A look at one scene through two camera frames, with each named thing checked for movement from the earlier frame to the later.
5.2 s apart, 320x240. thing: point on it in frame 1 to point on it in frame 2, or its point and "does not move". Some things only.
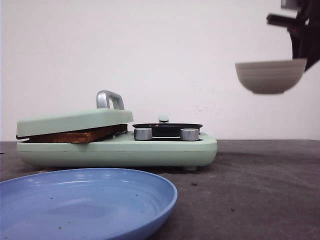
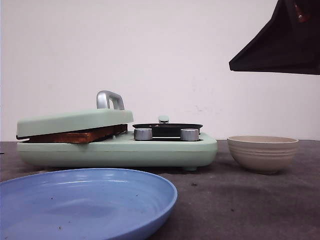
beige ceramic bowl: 271,77 to 264,154
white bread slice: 81,137 does not move
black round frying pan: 167,129 does not move
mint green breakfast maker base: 129,152 does not move
